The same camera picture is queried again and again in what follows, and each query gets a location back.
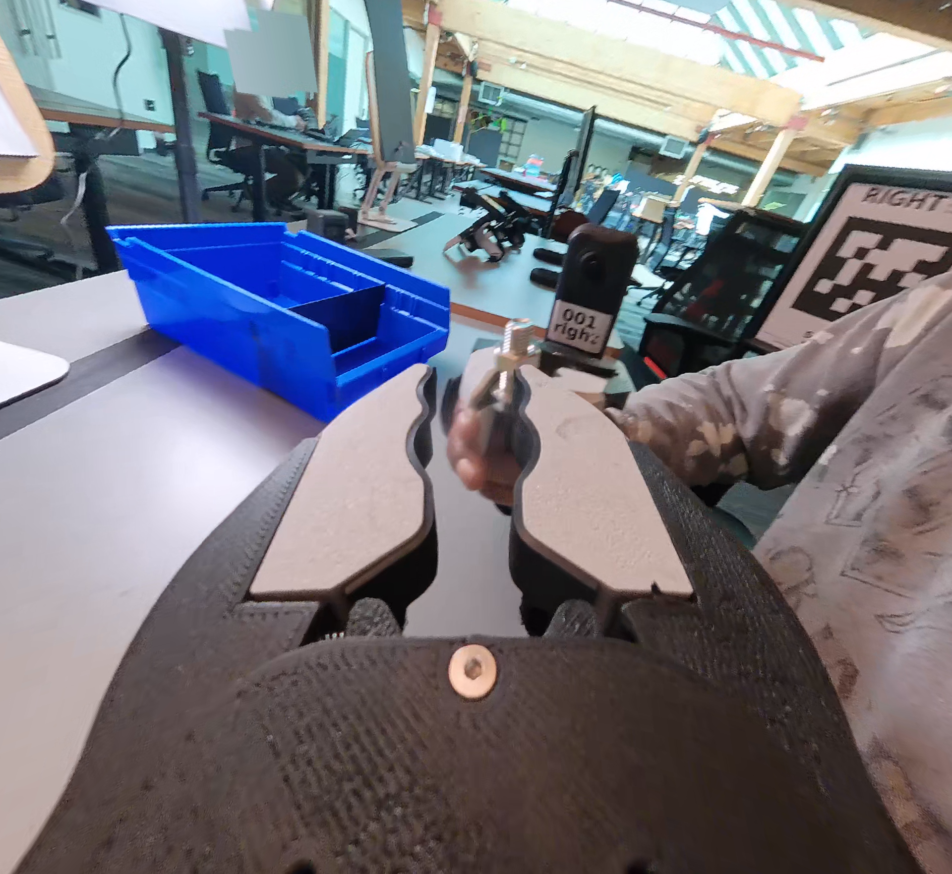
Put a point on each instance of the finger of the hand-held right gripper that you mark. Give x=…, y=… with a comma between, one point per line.
x=470, y=387
x=580, y=385

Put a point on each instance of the black framed marker board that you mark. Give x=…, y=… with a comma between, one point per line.
x=855, y=257

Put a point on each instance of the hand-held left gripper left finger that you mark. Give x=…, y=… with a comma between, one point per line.
x=349, y=495

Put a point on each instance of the black light stand pole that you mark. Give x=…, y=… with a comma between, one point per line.
x=182, y=130

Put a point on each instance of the black mesh office chair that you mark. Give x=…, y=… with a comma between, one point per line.
x=714, y=279

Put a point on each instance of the small black device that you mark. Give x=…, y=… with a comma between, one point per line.
x=327, y=223

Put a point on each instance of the black phone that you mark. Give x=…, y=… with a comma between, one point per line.
x=387, y=258

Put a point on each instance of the black bin divider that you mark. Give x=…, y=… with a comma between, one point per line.
x=342, y=316

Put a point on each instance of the black board wooden stand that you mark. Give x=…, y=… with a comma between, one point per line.
x=387, y=34

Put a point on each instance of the instruction sheet stand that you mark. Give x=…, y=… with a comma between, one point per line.
x=22, y=368

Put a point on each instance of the silver hex nut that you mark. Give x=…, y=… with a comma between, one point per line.
x=520, y=338

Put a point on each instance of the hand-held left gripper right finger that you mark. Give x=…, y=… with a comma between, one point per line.
x=595, y=502

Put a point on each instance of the person's right hand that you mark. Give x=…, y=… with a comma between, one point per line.
x=472, y=454

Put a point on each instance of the silver steel bolt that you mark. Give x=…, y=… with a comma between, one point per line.
x=500, y=372

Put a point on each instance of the spare black gripper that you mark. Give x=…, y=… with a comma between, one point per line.
x=476, y=234
x=513, y=216

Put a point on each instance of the wooden office desk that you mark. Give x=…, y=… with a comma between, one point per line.
x=282, y=134

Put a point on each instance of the black swivel office chair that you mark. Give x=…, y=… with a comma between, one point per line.
x=219, y=123

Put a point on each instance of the blue plastic bin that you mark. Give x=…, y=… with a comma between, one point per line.
x=223, y=294

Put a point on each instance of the black computer monitor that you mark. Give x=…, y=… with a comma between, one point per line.
x=584, y=153

